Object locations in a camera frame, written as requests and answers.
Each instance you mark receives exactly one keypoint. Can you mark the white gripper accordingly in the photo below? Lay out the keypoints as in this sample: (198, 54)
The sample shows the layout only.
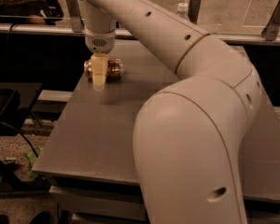
(100, 43)

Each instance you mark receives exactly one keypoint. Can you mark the orange soda can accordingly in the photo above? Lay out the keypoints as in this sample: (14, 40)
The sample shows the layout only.
(114, 69)

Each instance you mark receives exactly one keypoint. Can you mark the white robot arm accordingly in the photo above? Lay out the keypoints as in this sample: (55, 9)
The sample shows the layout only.
(186, 137)

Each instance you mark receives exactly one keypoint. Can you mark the black side table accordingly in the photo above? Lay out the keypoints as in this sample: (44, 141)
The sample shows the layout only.
(16, 103)

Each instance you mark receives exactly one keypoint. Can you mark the clear plastic water bottle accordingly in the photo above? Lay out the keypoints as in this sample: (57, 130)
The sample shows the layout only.
(182, 11)

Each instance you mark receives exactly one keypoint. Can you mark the green crumpled wrapper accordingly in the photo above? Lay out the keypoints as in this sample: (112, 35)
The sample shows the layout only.
(31, 156)

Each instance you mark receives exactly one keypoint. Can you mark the metal railing bar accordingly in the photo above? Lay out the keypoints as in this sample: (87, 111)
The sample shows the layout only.
(33, 29)

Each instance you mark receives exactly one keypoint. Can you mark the left metal bracket post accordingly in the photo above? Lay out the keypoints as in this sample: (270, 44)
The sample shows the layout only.
(75, 17)

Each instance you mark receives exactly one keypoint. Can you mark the middle metal bracket post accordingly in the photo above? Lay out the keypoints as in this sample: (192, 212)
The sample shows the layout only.
(194, 9)

